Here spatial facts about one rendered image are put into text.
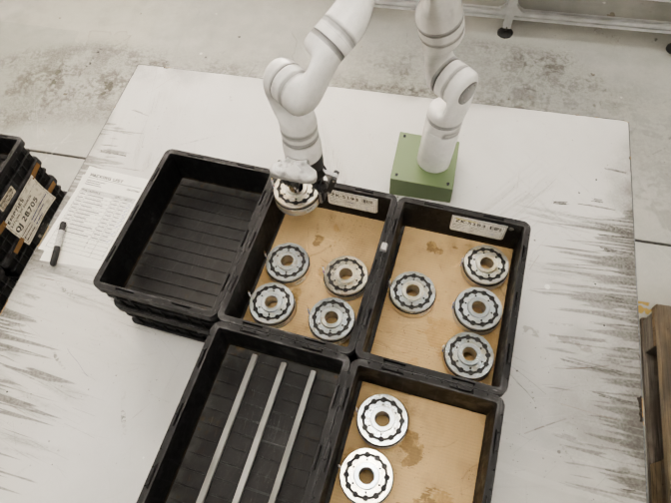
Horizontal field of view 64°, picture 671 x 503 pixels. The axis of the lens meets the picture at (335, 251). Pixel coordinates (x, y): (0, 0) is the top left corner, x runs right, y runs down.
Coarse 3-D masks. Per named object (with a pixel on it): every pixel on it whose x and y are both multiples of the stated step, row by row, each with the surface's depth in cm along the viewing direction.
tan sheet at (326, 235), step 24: (288, 216) 136; (312, 216) 135; (336, 216) 135; (288, 240) 132; (312, 240) 132; (336, 240) 131; (360, 240) 131; (288, 264) 129; (312, 264) 128; (312, 288) 125; (312, 336) 120
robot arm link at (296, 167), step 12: (288, 156) 102; (300, 156) 101; (312, 156) 102; (276, 168) 102; (288, 168) 101; (300, 168) 101; (312, 168) 101; (288, 180) 102; (300, 180) 101; (312, 180) 100
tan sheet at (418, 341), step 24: (408, 240) 130; (432, 240) 130; (456, 240) 129; (408, 264) 127; (432, 264) 127; (456, 264) 126; (456, 288) 123; (504, 288) 123; (384, 312) 121; (432, 312) 121; (480, 312) 120; (384, 336) 119; (408, 336) 118; (432, 336) 118; (408, 360) 116; (432, 360) 115
